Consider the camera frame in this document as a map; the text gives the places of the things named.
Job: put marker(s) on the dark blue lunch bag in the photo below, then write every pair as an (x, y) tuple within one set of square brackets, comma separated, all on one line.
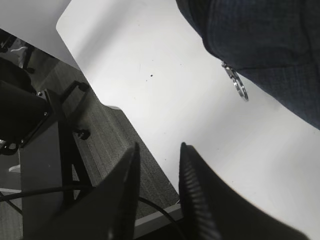
[(273, 43)]

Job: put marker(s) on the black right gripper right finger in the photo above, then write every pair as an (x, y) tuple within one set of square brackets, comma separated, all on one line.
[(212, 210)]

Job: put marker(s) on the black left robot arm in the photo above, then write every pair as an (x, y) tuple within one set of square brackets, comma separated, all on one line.
[(22, 111)]

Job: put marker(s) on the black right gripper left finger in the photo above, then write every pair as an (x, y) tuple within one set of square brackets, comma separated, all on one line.
[(108, 212)]

